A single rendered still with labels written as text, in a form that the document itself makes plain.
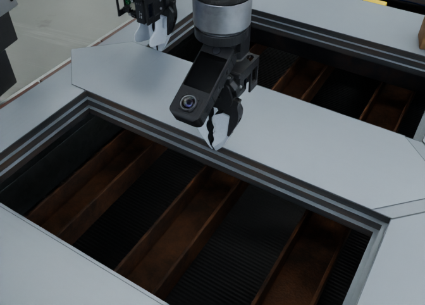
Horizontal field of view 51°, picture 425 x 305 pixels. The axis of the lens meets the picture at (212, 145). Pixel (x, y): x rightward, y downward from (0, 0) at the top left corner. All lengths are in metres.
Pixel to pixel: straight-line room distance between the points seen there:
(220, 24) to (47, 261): 0.37
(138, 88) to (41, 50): 1.93
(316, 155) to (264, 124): 0.11
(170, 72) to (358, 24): 0.45
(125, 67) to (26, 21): 2.21
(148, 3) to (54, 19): 2.25
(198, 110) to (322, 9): 0.63
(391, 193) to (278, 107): 0.24
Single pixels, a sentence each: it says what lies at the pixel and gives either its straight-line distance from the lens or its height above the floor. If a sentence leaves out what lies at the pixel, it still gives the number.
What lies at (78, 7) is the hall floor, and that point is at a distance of 3.17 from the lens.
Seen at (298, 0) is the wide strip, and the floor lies 0.85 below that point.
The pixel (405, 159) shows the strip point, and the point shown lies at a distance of 0.76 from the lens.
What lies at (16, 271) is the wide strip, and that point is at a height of 0.85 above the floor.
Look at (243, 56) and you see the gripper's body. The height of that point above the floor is 1.00.
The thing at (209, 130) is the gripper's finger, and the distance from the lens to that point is 0.69.
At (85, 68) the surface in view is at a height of 0.85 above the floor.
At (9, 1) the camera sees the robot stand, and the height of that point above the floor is 0.92.
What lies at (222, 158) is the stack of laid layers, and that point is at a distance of 0.72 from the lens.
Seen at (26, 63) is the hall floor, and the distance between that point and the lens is 2.67.
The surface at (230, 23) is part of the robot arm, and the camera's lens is 0.57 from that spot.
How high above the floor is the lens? 1.35
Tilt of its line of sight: 43 degrees down
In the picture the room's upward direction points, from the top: straight up
